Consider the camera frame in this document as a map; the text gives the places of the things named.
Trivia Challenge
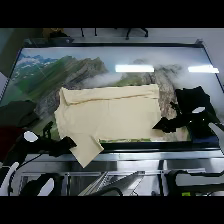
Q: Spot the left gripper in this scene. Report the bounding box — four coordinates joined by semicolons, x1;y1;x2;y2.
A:
49;135;78;158

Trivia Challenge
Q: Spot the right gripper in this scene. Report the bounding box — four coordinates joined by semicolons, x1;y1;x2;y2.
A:
152;115;184;134

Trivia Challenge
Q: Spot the cream T-shirt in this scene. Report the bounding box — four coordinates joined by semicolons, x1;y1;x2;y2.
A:
54;83;165;169

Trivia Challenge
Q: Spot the black garment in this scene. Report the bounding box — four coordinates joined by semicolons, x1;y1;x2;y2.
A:
174;85;218;115

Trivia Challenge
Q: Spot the dark blue garment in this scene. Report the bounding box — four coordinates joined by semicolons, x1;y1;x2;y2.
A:
190;130;221;149

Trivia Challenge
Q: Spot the dark red garment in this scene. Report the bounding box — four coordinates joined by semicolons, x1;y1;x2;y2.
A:
0;125;25;155

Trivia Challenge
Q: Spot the grey garment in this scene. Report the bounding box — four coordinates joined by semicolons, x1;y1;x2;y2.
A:
0;99;42;128

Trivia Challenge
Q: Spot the black chair base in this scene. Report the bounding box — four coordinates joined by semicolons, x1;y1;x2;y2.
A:
124;27;150;41

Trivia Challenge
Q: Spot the silver frame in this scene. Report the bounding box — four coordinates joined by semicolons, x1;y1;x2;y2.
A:
0;149;224;197

